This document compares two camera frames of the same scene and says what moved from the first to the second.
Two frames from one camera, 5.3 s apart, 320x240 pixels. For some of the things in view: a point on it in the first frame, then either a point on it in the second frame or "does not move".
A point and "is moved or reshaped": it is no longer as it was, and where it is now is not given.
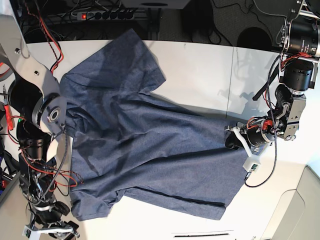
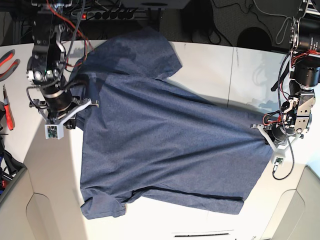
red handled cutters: (9, 114) does not move
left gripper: (46, 219) -> (58, 106)
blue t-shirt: (154, 153) is moved or reshaped
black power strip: (105, 15) does not move
